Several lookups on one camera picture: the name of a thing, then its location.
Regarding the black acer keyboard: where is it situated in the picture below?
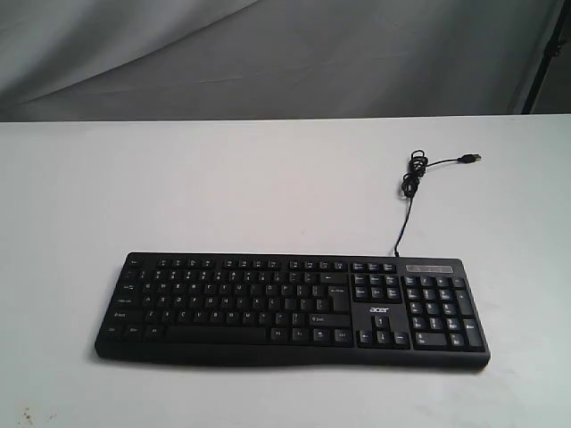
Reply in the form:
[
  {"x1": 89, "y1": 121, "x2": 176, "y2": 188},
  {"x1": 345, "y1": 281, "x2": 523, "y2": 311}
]
[{"x1": 95, "y1": 252, "x2": 491, "y2": 370}]

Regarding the grey backdrop cloth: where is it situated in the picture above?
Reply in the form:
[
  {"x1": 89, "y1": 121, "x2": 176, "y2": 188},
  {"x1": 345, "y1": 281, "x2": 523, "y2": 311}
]
[{"x1": 1, "y1": 1, "x2": 563, "y2": 121}]

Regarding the black stand pole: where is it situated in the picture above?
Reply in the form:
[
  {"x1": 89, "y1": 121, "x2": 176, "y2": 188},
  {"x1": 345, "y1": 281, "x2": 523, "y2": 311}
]
[{"x1": 521, "y1": 0, "x2": 570, "y2": 115}]

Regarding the black USB cable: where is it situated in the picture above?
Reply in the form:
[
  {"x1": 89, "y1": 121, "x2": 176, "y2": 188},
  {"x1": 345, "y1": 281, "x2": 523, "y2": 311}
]
[{"x1": 390, "y1": 149, "x2": 483, "y2": 259}]

